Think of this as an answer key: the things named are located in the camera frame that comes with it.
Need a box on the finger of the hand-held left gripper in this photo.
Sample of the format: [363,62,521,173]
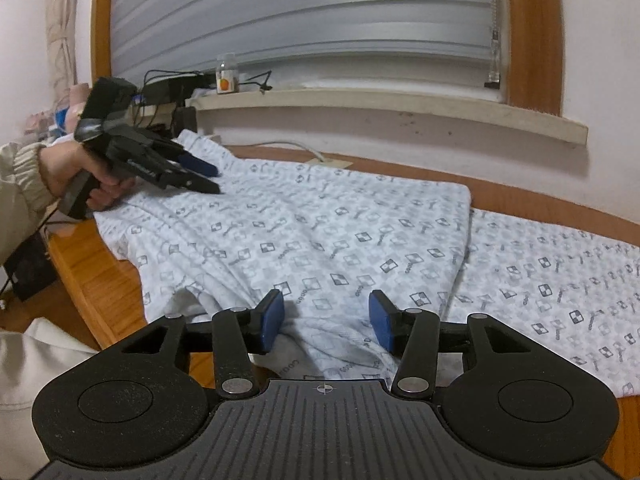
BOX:
[157,162,222,196]
[165,142,218,178]

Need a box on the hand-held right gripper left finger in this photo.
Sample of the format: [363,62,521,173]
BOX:
[120,289,286,401]

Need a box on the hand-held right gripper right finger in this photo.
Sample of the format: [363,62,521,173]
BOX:
[368,290,538,401]

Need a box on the white patterned garment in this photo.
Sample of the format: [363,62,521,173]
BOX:
[92,129,640,401]

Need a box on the person's left forearm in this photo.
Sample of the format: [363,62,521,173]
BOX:
[0,141,56,266]

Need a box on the person's left hand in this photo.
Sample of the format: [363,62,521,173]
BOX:
[39,141,138,212]

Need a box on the black plug-in charger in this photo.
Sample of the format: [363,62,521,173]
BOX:
[171,106,198,138]

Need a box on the black power adapter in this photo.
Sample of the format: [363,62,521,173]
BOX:
[142,74,216,106]

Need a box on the small carton with orange picture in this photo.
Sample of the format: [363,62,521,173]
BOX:
[216,53,240,95]

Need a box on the beige lace curtain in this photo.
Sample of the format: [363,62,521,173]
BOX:
[45,0,83,91]

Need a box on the black box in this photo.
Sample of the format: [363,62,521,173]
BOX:
[9,232,55,303]

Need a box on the grey window blind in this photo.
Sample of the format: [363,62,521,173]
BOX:
[107,0,503,86]

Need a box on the beige window sill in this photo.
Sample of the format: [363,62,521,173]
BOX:
[185,87,588,146]

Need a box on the person's beige jacket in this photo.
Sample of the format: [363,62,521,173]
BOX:
[0,317,101,480]

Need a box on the black cable with plug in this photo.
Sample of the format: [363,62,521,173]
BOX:
[239,70,275,93]

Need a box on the blind pull chain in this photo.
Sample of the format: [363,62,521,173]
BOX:
[485,0,503,90]

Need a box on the wooden window frame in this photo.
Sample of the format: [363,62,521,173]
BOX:
[90,0,563,116]

